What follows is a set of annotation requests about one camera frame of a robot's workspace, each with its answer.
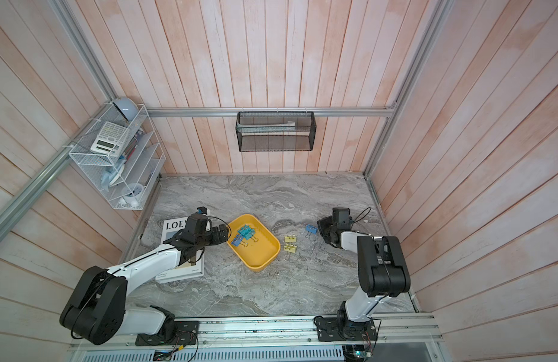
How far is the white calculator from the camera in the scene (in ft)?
2.40

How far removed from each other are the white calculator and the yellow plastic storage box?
50 centimetres

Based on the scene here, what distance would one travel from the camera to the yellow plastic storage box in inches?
36.1
